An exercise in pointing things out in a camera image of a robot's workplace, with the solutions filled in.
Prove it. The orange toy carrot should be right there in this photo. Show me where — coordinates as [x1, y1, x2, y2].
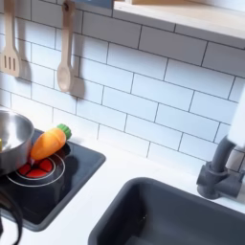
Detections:
[30, 123, 73, 162]

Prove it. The wooden slotted spatula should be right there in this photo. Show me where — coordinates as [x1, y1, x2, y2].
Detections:
[0, 0, 22, 78]

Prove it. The grey sink basin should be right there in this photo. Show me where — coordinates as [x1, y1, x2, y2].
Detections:
[87, 176, 245, 245]

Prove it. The wooden shelf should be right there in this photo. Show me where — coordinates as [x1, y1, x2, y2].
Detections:
[112, 0, 245, 50]

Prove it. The grey range hood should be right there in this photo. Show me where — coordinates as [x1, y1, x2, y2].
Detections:
[70, 0, 115, 10]

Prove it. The thin black cable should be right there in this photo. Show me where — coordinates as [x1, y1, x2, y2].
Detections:
[0, 187, 24, 245]

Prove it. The wooden spoon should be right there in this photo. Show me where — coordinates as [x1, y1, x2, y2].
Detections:
[56, 0, 78, 94]

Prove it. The grey tap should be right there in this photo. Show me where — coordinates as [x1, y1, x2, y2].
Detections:
[195, 85, 245, 201]

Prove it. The steel pot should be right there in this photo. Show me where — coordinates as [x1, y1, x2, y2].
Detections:
[0, 108, 35, 177]

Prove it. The black stove top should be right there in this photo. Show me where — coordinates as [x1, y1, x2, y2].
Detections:
[0, 127, 107, 233]

